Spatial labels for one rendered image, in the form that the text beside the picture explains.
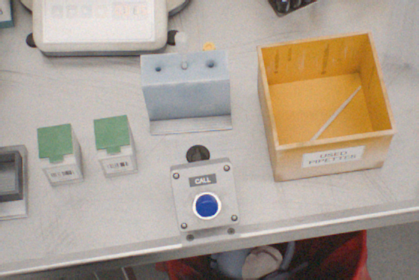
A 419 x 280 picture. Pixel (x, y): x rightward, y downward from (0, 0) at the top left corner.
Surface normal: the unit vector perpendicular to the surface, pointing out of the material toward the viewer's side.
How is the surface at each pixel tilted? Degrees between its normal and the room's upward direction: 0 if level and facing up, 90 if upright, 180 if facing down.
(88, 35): 25
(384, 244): 0
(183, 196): 30
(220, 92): 90
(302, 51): 90
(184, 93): 90
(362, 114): 0
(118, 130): 0
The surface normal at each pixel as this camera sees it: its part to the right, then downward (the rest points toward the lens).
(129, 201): -0.04, -0.43
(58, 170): 0.15, 0.89
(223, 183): 0.04, 0.07
